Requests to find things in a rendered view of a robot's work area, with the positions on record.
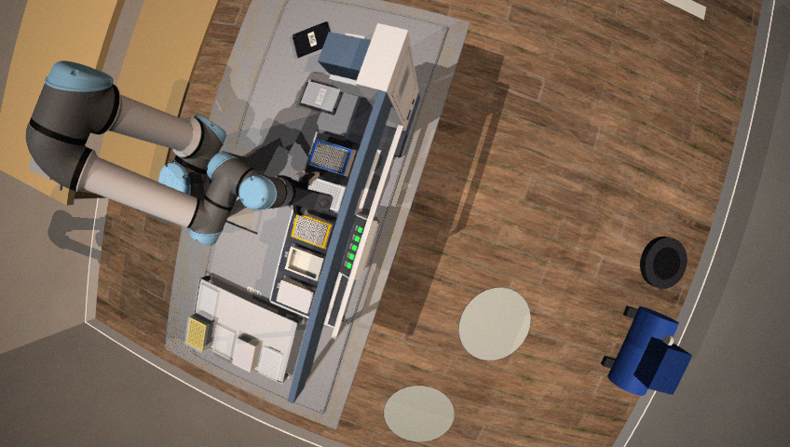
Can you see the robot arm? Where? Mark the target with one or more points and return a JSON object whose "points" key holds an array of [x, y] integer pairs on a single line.
{"points": [[77, 100]]}

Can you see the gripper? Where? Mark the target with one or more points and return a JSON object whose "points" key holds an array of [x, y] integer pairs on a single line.
{"points": [[305, 180]]}

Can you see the beige open rectangular reservoir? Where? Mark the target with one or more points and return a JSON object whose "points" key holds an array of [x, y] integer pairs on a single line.
{"points": [[305, 263]]}

